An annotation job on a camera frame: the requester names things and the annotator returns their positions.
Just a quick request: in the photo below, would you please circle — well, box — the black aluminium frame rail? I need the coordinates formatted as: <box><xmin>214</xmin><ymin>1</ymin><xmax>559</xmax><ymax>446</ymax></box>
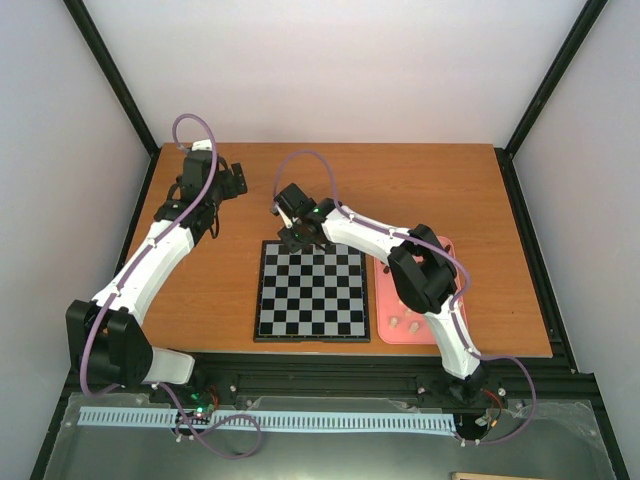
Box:
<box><xmin>64</xmin><ymin>351</ymin><xmax>599</xmax><ymax>416</ymax></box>

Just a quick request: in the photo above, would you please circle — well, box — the pink plastic tray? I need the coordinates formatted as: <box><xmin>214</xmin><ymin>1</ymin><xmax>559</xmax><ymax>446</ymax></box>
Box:
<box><xmin>371</xmin><ymin>230</ymin><xmax>466</xmax><ymax>347</ymax></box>

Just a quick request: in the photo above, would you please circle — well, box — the small circuit board with led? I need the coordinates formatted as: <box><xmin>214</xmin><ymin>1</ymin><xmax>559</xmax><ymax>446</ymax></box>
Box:
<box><xmin>191</xmin><ymin>403</ymin><xmax>215</xmax><ymax>420</ymax></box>

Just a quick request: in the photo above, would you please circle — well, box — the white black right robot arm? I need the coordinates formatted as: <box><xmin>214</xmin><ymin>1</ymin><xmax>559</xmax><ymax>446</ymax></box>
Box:
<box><xmin>272</xmin><ymin>183</ymin><xmax>485</xmax><ymax>402</ymax></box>

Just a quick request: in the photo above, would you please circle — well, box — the light blue slotted cable duct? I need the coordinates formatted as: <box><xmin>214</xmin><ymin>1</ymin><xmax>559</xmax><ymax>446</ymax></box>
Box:
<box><xmin>77</xmin><ymin>406</ymin><xmax>456</xmax><ymax>436</ymax></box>

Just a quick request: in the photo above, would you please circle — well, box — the black grey chessboard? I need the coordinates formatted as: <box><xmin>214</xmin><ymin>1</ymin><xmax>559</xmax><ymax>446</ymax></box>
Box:
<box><xmin>253</xmin><ymin>240</ymin><xmax>371</xmax><ymax>343</ymax></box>

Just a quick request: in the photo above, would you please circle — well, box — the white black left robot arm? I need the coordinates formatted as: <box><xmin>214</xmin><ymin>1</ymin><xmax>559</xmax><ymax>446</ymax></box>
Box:
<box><xmin>65</xmin><ymin>140</ymin><xmax>247</xmax><ymax>403</ymax></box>

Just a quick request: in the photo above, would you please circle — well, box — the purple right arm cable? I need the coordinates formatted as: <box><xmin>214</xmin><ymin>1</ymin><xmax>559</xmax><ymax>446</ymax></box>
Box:
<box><xmin>271</xmin><ymin>151</ymin><xmax>539</xmax><ymax>447</ymax></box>

